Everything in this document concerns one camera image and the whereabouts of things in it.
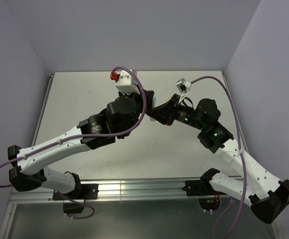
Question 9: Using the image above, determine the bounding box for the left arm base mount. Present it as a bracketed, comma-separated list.
[52, 184, 99, 220]

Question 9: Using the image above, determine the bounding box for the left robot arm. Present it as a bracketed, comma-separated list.
[7, 91, 154, 199]

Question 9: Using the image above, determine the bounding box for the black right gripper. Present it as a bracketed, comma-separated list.
[153, 92, 206, 130]

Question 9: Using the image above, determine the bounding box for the aluminium rail frame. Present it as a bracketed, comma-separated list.
[0, 71, 286, 239]

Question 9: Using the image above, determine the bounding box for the purple cable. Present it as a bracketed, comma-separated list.
[189, 76, 248, 239]
[0, 65, 147, 220]

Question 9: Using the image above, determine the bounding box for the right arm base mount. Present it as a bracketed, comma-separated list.
[181, 180, 232, 214]

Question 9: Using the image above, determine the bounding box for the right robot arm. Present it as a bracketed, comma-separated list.
[146, 94, 289, 224]

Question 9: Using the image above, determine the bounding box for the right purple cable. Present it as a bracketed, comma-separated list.
[189, 76, 248, 239]

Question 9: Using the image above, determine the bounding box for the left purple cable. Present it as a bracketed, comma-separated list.
[0, 65, 147, 220]

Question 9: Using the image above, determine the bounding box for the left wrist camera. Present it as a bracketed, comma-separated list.
[110, 70, 140, 95]

